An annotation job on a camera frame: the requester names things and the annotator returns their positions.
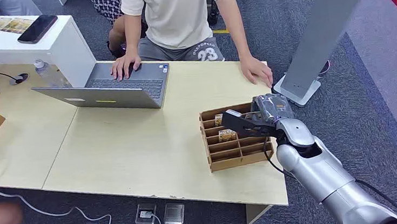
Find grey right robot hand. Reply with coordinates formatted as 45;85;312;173
248;91;296;127

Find person's left hand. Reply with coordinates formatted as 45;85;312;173
239;53;275;91

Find person's hand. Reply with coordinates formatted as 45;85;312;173
109;52;144;83
239;53;275;91

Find brown printed card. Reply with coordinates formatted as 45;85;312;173
218;129;238;143
213;113;225;128

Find wooden slotted card rack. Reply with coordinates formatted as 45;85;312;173
198;100;276;174

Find person's right hand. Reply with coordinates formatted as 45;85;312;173
109;52;144;83

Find grey kiosk stand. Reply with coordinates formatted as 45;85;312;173
265;0;387;110

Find white table leg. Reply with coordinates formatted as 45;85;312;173
245;201;276;224

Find closed metal floor socket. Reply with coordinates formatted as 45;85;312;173
162;201;187;224

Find grey laptop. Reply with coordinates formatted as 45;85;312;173
29;56;174;120

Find floor socket with plug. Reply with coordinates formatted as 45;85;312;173
133;201;159;224

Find white desk shelf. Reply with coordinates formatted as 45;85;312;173
0;5;100;96

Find clear plastic water bottle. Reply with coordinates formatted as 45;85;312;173
33;57;72;92

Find black smartphone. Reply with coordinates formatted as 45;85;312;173
15;13;60;46

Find row of printed cards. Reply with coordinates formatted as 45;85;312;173
0;14;37;37

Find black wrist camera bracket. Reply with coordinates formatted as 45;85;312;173
219;105;278;141

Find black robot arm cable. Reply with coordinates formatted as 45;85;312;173
261;125;397;224

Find white cable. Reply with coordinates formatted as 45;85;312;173
0;140;163;224

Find grey cable grommet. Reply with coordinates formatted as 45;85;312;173
8;72;30;87

